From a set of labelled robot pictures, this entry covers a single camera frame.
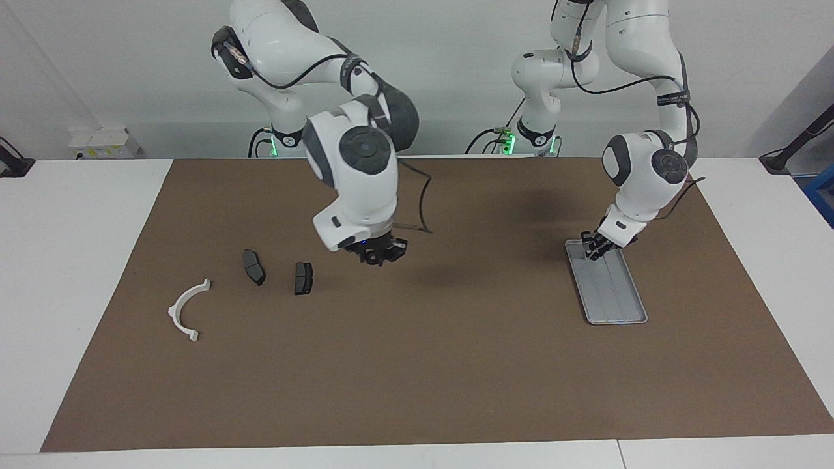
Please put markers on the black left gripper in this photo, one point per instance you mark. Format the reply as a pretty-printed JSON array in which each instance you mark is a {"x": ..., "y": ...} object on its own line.
[{"x": 611, "y": 242}]

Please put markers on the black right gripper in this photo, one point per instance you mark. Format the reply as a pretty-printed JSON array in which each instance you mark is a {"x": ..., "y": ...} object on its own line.
[{"x": 378, "y": 246}]

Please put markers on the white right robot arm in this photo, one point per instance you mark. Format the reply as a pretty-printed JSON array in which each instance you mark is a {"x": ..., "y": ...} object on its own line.
[{"x": 355, "y": 176}]

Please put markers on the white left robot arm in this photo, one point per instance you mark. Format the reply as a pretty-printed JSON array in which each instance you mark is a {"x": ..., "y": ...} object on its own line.
[{"x": 645, "y": 169}]

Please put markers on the silver metal tray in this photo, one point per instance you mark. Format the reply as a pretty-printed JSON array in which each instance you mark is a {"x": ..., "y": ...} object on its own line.
[{"x": 612, "y": 293}]

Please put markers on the short dark brake pad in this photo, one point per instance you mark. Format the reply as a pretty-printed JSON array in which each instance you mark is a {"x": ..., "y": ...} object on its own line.
[{"x": 303, "y": 279}]

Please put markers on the brown table mat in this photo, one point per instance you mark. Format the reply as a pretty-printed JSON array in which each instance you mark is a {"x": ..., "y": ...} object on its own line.
[{"x": 417, "y": 378}]

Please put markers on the long grey brake pad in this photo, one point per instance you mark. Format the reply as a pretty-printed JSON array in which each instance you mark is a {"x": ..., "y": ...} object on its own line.
[{"x": 254, "y": 267}]

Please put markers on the black angled stand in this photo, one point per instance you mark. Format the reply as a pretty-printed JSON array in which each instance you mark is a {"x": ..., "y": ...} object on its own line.
[{"x": 791, "y": 146}]

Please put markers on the blue crate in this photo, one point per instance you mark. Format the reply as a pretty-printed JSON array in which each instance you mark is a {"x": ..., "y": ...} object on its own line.
[{"x": 822, "y": 192}]

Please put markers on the white power strip box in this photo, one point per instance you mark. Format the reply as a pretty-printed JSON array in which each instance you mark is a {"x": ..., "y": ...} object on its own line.
[{"x": 104, "y": 142}]

